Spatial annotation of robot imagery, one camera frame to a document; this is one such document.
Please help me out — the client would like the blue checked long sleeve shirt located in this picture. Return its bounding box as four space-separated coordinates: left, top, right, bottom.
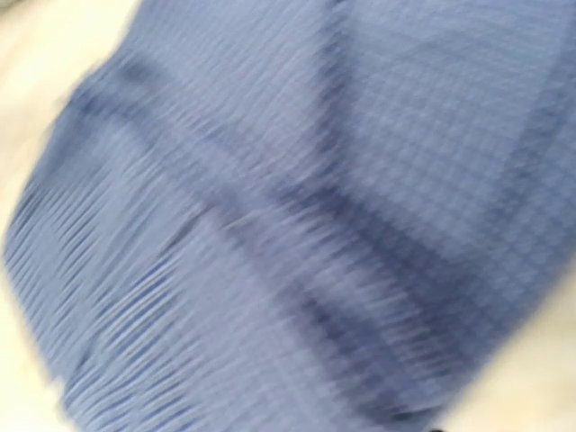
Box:
4 1 575 431

